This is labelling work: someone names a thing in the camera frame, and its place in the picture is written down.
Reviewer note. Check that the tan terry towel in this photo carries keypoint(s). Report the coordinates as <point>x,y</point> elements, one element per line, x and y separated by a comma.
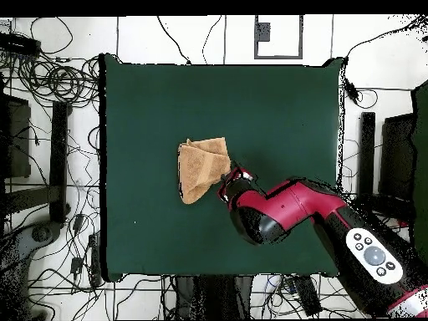
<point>200,167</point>

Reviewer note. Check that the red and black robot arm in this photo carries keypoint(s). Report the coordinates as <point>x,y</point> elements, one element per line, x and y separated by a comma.
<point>291,204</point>

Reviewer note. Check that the black flat box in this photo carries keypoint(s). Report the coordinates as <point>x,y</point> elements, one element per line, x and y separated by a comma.
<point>398,157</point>
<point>16,137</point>

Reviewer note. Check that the dark green table cloth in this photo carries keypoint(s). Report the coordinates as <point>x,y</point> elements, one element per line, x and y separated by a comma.
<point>167,100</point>

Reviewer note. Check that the long black floor bar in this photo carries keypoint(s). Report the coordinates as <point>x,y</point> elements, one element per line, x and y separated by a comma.
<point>59,160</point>
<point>367,153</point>

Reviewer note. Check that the black power strip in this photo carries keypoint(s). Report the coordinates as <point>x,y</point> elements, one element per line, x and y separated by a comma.
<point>20,45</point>
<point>307,296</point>

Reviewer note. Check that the black power adapter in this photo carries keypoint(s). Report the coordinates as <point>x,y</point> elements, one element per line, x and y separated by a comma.
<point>78,222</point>
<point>76,265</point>

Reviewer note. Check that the dark green cloth panel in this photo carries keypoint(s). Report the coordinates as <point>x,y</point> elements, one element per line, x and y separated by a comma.
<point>421,167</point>

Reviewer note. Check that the black round stand base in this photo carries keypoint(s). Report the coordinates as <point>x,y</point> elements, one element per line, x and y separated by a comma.
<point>41,233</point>

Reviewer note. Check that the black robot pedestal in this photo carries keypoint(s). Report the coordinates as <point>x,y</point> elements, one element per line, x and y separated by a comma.
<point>214,297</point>

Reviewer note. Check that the dark square floor frame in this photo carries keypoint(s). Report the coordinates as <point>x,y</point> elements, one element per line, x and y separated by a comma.
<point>255,40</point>

